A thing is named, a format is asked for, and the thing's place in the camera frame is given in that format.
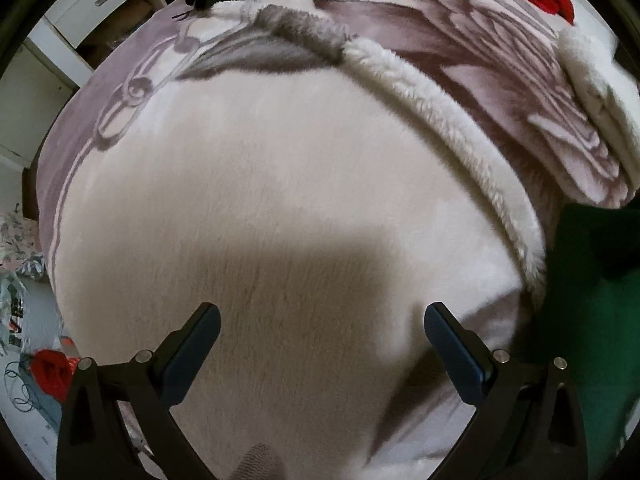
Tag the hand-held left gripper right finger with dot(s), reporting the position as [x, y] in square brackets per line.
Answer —
[457, 355]

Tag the green jacket with white trim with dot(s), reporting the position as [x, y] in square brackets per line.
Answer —
[590, 310]

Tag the printed plush blanket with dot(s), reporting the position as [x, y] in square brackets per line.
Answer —
[275, 160]

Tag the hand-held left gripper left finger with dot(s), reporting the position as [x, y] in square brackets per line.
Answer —
[192, 355]

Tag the red cloth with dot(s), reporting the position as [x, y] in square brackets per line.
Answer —
[50, 370]

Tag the floral patterned cloth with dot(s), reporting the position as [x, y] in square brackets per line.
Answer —
[20, 270]

